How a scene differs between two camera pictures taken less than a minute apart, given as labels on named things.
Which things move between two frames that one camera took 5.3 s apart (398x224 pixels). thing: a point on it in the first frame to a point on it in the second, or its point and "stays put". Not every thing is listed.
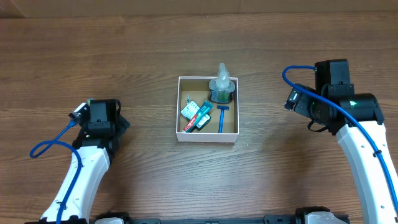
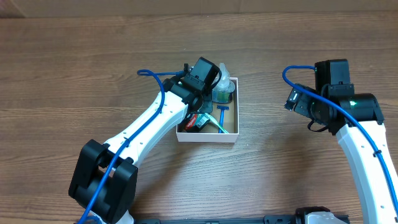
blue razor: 221,122 stays put
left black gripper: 123,123 to 204,106
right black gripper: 311,112 stays put
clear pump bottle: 222,88 stays put
